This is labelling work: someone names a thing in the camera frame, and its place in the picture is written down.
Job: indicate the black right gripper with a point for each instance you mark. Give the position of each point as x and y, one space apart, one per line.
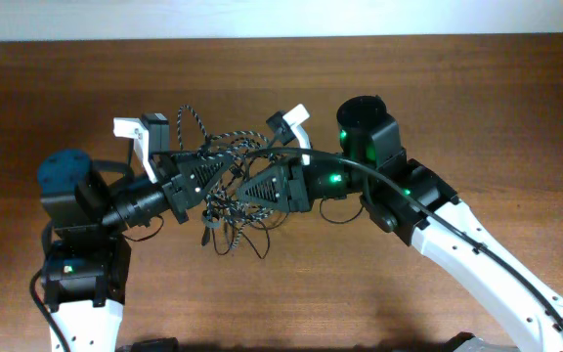
294 179

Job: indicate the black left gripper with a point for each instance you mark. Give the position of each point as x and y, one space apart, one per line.
175 190

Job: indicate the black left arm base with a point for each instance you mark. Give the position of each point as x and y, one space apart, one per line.
165 344

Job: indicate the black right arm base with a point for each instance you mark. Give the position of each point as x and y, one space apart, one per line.
468 342

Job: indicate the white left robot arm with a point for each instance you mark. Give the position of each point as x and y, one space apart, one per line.
91 204

